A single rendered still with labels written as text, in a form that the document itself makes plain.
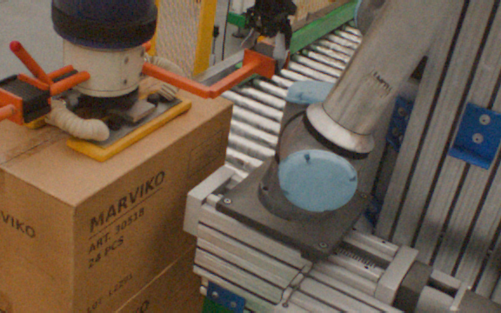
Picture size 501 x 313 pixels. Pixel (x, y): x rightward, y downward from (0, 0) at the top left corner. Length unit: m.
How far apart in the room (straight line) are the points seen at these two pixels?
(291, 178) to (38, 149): 0.67
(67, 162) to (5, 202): 0.15
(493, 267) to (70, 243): 0.81
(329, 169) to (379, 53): 0.18
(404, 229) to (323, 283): 0.22
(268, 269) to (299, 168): 0.35
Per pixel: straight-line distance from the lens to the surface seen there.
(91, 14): 1.48
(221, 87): 1.55
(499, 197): 1.32
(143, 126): 1.60
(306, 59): 3.16
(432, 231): 1.39
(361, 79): 1.00
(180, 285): 1.99
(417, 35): 0.98
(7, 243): 1.60
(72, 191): 1.42
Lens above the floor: 1.77
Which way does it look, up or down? 32 degrees down
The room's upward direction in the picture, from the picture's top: 10 degrees clockwise
